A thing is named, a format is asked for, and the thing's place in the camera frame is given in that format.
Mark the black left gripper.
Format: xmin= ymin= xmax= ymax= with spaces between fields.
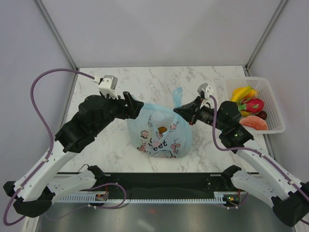
xmin=93 ymin=91 xmax=144 ymax=135

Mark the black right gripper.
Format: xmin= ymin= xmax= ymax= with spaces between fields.
xmin=174 ymin=96 xmax=227 ymax=131

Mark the light blue plastic bag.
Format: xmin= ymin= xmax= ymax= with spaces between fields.
xmin=126 ymin=87 xmax=193 ymax=159

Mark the yellow fake banana bunch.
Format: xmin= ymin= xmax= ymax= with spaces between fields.
xmin=231 ymin=86 xmax=252 ymax=106

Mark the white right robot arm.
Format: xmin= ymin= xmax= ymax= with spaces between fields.
xmin=173 ymin=97 xmax=309 ymax=227

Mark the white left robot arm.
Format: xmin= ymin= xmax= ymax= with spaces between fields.
xmin=3 ymin=91 xmax=144 ymax=218

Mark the red fake dragon fruit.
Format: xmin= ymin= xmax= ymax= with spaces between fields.
xmin=237 ymin=98 xmax=265 ymax=114

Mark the orange fake peach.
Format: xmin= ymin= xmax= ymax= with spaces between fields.
xmin=248 ymin=89 xmax=258 ymax=98

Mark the fake watermelon slice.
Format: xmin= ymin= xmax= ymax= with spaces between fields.
xmin=239 ymin=116 xmax=268 ymax=131

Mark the dark purple fake plum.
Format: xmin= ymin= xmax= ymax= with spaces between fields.
xmin=256 ymin=111 xmax=267 ymax=120

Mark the white plastic fruit basket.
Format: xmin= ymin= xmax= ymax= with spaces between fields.
xmin=225 ymin=76 xmax=286 ymax=135

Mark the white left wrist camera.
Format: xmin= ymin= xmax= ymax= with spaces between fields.
xmin=94 ymin=75 xmax=119 ymax=100

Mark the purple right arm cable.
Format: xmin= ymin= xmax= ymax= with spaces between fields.
xmin=209 ymin=94 xmax=309 ymax=224

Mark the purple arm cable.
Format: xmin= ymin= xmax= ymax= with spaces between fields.
xmin=209 ymin=94 xmax=309 ymax=224
xmin=3 ymin=68 xmax=127 ymax=226

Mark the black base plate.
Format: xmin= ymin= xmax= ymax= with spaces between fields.
xmin=95 ymin=173 xmax=239 ymax=200

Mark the white slotted cable duct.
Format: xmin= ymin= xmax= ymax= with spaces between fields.
xmin=57 ymin=192 xmax=225 ymax=203

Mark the right aluminium corner post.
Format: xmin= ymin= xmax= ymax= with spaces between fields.
xmin=243 ymin=0 xmax=290 ymax=76

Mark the aluminium corner post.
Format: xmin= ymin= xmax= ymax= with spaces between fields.
xmin=33 ymin=0 xmax=78 ymax=70
xmin=243 ymin=0 xmax=290 ymax=76

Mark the left aluminium corner post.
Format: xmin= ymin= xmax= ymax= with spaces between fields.
xmin=33 ymin=0 xmax=78 ymax=70

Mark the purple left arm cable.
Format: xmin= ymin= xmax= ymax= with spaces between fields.
xmin=3 ymin=68 xmax=127 ymax=226

